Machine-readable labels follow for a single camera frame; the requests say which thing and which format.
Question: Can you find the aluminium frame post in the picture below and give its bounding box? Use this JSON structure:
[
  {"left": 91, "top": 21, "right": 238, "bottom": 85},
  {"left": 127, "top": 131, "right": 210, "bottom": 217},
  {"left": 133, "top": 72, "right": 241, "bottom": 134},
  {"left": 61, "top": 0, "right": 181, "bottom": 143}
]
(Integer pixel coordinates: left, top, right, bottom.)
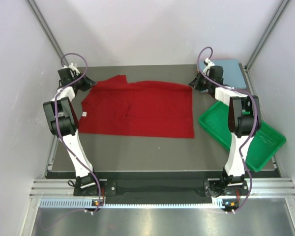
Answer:
[
  {"left": 25, "top": 0, "right": 69, "bottom": 65},
  {"left": 244, "top": 0, "right": 291, "bottom": 72}
]

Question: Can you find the right aluminium frame post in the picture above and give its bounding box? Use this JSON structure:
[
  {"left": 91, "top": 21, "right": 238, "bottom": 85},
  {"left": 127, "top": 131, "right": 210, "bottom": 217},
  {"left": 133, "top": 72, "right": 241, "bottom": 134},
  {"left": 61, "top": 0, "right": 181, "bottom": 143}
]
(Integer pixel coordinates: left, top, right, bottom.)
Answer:
[{"left": 244, "top": 0, "right": 291, "bottom": 72}]

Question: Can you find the left aluminium frame post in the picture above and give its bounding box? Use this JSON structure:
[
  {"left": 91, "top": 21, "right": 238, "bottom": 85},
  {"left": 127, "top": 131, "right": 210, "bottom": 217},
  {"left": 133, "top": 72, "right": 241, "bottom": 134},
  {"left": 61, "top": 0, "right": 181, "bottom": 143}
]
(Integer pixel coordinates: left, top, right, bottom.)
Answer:
[{"left": 25, "top": 0, "right": 69, "bottom": 65}]

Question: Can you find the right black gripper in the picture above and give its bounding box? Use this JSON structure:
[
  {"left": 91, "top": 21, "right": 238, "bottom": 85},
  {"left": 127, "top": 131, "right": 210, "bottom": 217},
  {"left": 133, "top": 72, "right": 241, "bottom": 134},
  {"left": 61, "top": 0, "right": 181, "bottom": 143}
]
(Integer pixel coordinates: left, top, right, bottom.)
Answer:
[{"left": 188, "top": 71, "right": 212, "bottom": 91}]

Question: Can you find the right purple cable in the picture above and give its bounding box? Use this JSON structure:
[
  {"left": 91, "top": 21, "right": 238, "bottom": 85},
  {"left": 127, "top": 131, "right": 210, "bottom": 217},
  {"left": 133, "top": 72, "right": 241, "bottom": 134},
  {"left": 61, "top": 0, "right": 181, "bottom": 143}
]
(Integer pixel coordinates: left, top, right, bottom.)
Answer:
[{"left": 197, "top": 47, "right": 260, "bottom": 214}]

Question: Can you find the aluminium frame rail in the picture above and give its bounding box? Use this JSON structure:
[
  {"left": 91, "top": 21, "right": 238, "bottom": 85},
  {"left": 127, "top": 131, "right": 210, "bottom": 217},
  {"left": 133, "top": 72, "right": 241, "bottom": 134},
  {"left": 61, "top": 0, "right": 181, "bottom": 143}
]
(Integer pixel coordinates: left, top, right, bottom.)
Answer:
[{"left": 29, "top": 178, "right": 295, "bottom": 198}]

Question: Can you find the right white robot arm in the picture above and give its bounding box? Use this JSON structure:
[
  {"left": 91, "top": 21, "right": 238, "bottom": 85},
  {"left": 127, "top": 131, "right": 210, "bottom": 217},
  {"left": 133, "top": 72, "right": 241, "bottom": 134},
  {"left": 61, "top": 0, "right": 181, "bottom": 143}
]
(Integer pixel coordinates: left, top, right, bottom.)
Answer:
[{"left": 189, "top": 62, "right": 261, "bottom": 195}]

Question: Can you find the folded blue t shirt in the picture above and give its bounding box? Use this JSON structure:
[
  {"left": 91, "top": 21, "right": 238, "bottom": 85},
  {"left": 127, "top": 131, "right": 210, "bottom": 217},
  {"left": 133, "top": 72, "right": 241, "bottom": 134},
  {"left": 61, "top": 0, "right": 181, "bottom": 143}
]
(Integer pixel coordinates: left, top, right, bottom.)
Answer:
[{"left": 198, "top": 59, "right": 246, "bottom": 89}]

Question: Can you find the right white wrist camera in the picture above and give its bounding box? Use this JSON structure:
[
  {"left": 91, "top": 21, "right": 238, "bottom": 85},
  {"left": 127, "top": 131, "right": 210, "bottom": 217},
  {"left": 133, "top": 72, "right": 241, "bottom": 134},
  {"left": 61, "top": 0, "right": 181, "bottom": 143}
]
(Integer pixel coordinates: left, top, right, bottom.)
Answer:
[{"left": 203, "top": 58, "right": 215, "bottom": 74}]

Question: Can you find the green plastic tray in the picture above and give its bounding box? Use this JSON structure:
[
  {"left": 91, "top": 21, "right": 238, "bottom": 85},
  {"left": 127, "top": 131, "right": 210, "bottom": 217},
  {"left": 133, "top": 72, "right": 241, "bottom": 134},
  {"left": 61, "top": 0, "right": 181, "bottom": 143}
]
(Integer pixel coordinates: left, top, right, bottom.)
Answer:
[{"left": 198, "top": 102, "right": 286, "bottom": 172}]

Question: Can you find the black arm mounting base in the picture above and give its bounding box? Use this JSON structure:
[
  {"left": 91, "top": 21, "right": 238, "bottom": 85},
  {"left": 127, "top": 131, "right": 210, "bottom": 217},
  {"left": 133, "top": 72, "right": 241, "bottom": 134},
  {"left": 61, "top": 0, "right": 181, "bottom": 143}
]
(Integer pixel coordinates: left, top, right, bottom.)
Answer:
[{"left": 68, "top": 171, "right": 248, "bottom": 205}]

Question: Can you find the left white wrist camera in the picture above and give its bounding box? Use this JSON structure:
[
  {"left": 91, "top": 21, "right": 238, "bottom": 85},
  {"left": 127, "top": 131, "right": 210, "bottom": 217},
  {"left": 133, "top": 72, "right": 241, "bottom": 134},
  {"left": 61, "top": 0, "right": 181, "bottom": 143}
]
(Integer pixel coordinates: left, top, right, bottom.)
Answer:
[{"left": 62, "top": 63, "right": 81, "bottom": 74}]

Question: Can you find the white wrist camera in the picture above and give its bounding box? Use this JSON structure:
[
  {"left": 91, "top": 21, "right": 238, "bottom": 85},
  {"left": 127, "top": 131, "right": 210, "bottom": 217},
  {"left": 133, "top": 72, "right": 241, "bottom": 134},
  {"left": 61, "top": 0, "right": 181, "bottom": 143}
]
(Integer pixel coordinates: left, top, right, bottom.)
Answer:
[
  {"left": 62, "top": 63, "right": 81, "bottom": 74},
  {"left": 203, "top": 58, "right": 215, "bottom": 74}
]

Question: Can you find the red t shirt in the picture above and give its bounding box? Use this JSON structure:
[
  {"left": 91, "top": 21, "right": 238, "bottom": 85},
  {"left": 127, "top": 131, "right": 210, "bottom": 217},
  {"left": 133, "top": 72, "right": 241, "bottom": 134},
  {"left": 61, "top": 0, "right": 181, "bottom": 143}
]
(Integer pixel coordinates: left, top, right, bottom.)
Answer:
[{"left": 79, "top": 75, "right": 195, "bottom": 139}]

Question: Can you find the slotted grey cable duct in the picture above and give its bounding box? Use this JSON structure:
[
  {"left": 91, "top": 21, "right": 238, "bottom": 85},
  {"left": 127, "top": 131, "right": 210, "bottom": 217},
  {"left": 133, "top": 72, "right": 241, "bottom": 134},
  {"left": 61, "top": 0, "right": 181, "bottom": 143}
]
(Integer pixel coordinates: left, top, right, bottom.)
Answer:
[{"left": 39, "top": 198, "right": 235, "bottom": 209}]

